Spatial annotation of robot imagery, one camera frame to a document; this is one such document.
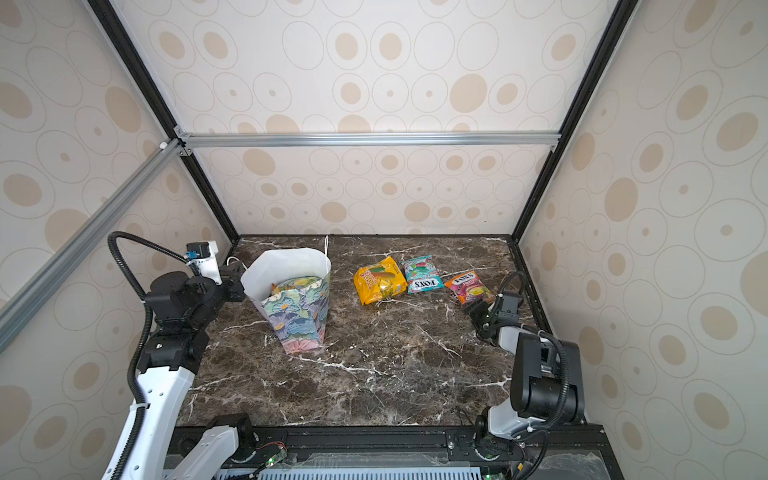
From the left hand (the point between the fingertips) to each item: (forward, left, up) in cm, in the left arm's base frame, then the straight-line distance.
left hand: (246, 259), depth 69 cm
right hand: (+5, -59, -31) cm, 67 cm away
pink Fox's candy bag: (+13, -60, -31) cm, 68 cm away
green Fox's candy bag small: (+5, -6, -17) cm, 19 cm away
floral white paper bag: (-5, -8, -19) cm, 22 cm away
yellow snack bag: (+13, -30, -28) cm, 43 cm away
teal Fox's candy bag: (+18, -44, -30) cm, 56 cm away
